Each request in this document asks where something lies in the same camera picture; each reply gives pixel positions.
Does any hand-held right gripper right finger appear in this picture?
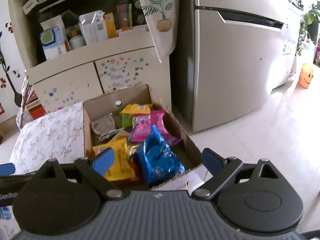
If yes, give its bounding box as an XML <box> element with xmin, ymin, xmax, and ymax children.
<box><xmin>191</xmin><ymin>147</ymin><xmax>282</xmax><ymax>201</ymax></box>

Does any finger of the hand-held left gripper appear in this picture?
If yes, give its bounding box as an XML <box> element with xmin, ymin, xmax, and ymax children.
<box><xmin>0</xmin><ymin>163</ymin><xmax>15</xmax><ymax>175</ymax></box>

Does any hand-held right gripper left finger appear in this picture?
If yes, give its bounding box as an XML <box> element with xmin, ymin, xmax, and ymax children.
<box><xmin>37</xmin><ymin>147</ymin><xmax>125</xmax><ymax>201</ymax></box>

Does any large yellow snack packet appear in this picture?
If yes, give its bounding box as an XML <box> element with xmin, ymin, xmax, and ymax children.
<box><xmin>92</xmin><ymin>137</ymin><xmax>135</xmax><ymax>182</ymax></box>

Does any silver snack packet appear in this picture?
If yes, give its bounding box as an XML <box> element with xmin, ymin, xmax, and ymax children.
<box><xmin>91</xmin><ymin>114</ymin><xmax>123</xmax><ymax>140</ymax></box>

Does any purple snack packet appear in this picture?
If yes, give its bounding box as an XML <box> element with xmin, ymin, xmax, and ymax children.
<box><xmin>162</xmin><ymin>130</ymin><xmax>183</xmax><ymax>146</ymax></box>

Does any shiny blue snack packet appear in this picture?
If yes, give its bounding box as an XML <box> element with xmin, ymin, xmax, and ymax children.
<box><xmin>134</xmin><ymin>125</ymin><xmax>186</xmax><ymax>187</ymax></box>

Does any pink snack packet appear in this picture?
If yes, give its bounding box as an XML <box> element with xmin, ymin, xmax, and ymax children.
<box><xmin>131</xmin><ymin>110</ymin><xmax>168</xmax><ymax>142</ymax></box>

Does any cardboard box with white flap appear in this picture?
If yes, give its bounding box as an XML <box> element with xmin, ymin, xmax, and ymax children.
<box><xmin>82</xmin><ymin>84</ymin><xmax>210</xmax><ymax>192</ymax></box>

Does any green snack packet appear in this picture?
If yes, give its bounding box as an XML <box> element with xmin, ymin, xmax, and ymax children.
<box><xmin>121</xmin><ymin>112</ymin><xmax>137</xmax><ymax>128</ymax></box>

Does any floral tablecloth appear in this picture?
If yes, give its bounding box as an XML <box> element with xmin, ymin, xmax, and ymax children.
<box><xmin>0</xmin><ymin>102</ymin><xmax>87</xmax><ymax>240</ymax></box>

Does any red patterned box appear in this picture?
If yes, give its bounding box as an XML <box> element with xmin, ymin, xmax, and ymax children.
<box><xmin>25</xmin><ymin>97</ymin><xmax>48</xmax><ymax>120</ymax></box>

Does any dried branch bouquet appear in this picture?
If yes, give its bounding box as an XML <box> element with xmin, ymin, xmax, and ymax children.
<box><xmin>16</xmin><ymin>74</ymin><xmax>34</xmax><ymax>128</ymax></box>

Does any cream cabinet with stickers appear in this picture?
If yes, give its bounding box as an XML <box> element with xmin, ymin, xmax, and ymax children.
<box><xmin>7</xmin><ymin>0</ymin><xmax>173</xmax><ymax>115</ymax></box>

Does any silver refrigerator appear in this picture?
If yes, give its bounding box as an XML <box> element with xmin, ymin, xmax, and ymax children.
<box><xmin>171</xmin><ymin>0</ymin><xmax>304</xmax><ymax>133</ymax></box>

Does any white jar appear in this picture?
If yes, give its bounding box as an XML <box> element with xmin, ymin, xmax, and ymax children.
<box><xmin>69</xmin><ymin>35</ymin><xmax>85</xmax><ymax>50</ymax></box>

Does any orange smiley bucket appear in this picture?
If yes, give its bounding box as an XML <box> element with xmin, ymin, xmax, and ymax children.
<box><xmin>298</xmin><ymin>63</ymin><xmax>315</xmax><ymax>89</ymax></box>

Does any white and blue box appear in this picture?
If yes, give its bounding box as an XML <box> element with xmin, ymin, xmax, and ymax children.
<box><xmin>39</xmin><ymin>26</ymin><xmax>67</xmax><ymax>60</ymax></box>

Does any white carton with barcode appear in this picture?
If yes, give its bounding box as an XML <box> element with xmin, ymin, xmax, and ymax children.
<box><xmin>79</xmin><ymin>10</ymin><xmax>108</xmax><ymax>45</ymax></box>

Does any cloth with plant print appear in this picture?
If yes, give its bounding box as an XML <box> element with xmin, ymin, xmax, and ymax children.
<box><xmin>134</xmin><ymin>0</ymin><xmax>180</xmax><ymax>63</ymax></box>

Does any yellow box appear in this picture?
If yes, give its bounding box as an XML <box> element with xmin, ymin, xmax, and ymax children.
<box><xmin>104</xmin><ymin>12</ymin><xmax>118</xmax><ymax>39</ymax></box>

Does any colourful striped box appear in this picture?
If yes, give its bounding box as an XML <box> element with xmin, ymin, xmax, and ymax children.
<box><xmin>116</xmin><ymin>3</ymin><xmax>133</xmax><ymax>28</ymax></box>

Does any small white box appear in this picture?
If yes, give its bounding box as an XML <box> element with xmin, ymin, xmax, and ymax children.
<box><xmin>22</xmin><ymin>0</ymin><xmax>39</xmax><ymax>15</ymax></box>

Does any green houseplant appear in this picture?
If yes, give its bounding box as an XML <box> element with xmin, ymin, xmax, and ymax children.
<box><xmin>296</xmin><ymin>4</ymin><xmax>320</xmax><ymax>57</ymax></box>

